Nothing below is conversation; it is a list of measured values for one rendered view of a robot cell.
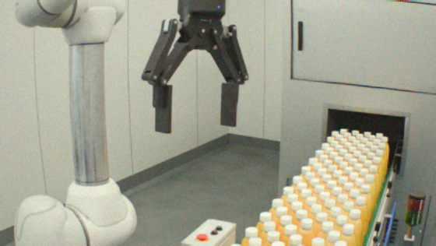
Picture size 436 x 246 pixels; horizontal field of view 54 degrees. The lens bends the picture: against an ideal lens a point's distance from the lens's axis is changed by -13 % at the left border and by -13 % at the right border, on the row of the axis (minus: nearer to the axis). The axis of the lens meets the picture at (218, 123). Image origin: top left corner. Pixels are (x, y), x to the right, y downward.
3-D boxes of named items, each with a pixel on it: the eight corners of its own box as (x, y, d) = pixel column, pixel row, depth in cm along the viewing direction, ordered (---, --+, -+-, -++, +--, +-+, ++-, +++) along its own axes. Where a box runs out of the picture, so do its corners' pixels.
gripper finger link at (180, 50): (208, 32, 72) (203, 25, 71) (167, 88, 68) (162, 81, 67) (191, 32, 74) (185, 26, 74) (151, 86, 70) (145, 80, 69)
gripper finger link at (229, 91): (221, 82, 80) (224, 82, 80) (219, 124, 81) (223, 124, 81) (234, 83, 78) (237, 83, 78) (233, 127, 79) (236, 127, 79)
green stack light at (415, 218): (402, 224, 137) (405, 210, 136) (404, 216, 143) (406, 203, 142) (420, 226, 135) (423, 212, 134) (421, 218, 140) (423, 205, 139)
